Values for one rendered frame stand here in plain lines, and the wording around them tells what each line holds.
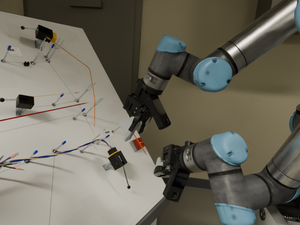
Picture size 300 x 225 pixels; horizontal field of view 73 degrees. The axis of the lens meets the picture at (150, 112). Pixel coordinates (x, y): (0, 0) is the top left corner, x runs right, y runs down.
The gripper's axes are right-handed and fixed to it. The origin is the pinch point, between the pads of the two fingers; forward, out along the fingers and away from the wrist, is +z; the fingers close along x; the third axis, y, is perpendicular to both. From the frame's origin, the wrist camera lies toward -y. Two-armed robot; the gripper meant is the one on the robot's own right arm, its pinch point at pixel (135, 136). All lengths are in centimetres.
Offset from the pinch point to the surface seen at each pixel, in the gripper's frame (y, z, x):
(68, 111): 29.9, 9.3, 3.3
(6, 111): 34.8, 7.0, 24.6
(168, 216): -31, 127, -100
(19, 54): 56, -3, 10
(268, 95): -38, -6, -201
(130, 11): 122, -19, -135
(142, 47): 98, 8, -143
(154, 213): -20.5, 33.4, -10.0
